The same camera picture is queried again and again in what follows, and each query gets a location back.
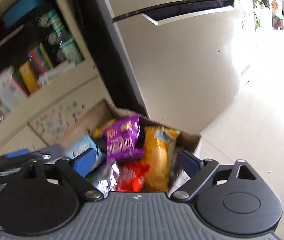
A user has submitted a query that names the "silver foil packet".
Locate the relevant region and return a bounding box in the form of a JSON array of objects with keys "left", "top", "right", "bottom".
[{"left": 93, "top": 161, "right": 120, "bottom": 197}]

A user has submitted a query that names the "white paper box on shelf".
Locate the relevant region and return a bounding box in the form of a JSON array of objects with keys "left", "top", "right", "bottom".
[{"left": 0, "top": 66, "right": 28, "bottom": 110}]

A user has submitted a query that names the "green snack packet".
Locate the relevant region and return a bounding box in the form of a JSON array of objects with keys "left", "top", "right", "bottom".
[{"left": 85, "top": 170, "right": 101, "bottom": 185}]

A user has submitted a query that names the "red crispy noodle snack bag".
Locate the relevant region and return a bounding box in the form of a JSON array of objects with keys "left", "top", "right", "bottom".
[{"left": 117, "top": 161, "right": 150, "bottom": 192}]

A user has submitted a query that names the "cream cabinet with stickers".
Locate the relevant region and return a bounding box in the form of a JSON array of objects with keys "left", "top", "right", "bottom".
[{"left": 0, "top": 0, "right": 112, "bottom": 155}]

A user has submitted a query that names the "orange yellow snack bag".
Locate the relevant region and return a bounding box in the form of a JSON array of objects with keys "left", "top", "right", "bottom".
[{"left": 141, "top": 126, "right": 180, "bottom": 192}]

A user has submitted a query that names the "yellow box on shelf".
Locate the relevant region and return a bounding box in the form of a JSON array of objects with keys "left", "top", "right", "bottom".
[{"left": 19, "top": 61, "right": 39, "bottom": 94}]

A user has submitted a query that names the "white refrigerator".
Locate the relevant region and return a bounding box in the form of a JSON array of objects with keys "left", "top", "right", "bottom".
[{"left": 87, "top": 0, "right": 284, "bottom": 136}]

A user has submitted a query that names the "green bottle on shelf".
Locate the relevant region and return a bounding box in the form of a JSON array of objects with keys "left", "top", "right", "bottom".
[{"left": 48, "top": 10, "right": 85, "bottom": 65}]

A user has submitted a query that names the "purple noodle snack bag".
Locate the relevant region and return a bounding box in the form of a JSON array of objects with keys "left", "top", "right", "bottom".
[{"left": 104, "top": 115, "right": 144, "bottom": 162}]

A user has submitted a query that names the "small yellow snack packet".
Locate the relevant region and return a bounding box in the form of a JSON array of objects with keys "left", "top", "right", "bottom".
[{"left": 93, "top": 119, "right": 117, "bottom": 140}]

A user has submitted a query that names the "cardboard milk box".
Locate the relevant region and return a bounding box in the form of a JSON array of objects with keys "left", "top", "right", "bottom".
[{"left": 57, "top": 98, "right": 203, "bottom": 188}]

